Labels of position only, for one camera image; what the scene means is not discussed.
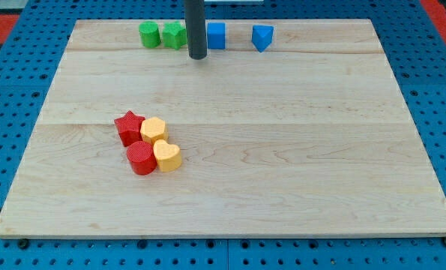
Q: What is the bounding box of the red star block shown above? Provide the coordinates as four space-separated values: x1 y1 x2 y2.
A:
114 110 145 147

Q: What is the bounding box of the green star block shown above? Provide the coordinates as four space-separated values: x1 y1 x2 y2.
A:
163 21 187 50

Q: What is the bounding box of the yellow hexagon block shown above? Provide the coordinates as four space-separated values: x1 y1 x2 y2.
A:
140 117 169 145

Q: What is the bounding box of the blue triangle block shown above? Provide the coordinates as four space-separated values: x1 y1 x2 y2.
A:
251 25 274 53

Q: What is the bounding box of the light wooden board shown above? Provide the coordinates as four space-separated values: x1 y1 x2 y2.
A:
0 19 446 239

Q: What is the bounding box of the red cylinder block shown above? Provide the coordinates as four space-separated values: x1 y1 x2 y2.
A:
126 141 157 176

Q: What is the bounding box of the green cylinder block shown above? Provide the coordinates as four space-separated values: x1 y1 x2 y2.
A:
139 21 161 49

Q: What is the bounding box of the blue cube block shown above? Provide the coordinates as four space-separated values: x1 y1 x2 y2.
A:
207 22 226 50

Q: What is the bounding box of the yellow heart block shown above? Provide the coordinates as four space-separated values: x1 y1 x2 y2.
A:
153 139 182 173

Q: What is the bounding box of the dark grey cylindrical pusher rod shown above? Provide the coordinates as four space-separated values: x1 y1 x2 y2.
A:
184 0 207 60

